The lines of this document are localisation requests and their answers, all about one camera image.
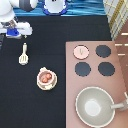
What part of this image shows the pink toy stove top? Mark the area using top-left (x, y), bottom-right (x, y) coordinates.
top-left (66, 41), bottom-right (128, 128)

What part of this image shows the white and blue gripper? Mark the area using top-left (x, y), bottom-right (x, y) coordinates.
top-left (0, 20), bottom-right (33, 38)

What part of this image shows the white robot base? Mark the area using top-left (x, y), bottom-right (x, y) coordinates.
top-left (43, 0), bottom-right (67, 15)

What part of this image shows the large grey bowl sink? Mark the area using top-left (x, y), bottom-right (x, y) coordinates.
top-left (75, 87), bottom-right (115, 128)

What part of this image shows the black burner disc back right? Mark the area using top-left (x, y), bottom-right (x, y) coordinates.
top-left (96, 45), bottom-right (111, 58)

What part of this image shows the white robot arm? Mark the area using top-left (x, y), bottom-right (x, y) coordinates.
top-left (0, 0), bottom-right (38, 38)

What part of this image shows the blue patterned cloth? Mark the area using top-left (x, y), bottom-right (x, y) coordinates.
top-left (14, 0), bottom-right (105, 16)

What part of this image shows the black burner disc front right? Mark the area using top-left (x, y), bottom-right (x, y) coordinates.
top-left (98, 62), bottom-right (115, 76)

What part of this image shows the pink pot lid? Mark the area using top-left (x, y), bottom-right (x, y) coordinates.
top-left (73, 45), bottom-right (89, 60)

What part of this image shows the cream toy spatula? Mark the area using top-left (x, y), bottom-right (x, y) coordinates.
top-left (19, 43), bottom-right (29, 65)

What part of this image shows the cream round plate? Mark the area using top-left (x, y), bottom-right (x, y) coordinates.
top-left (37, 70), bottom-right (57, 90)

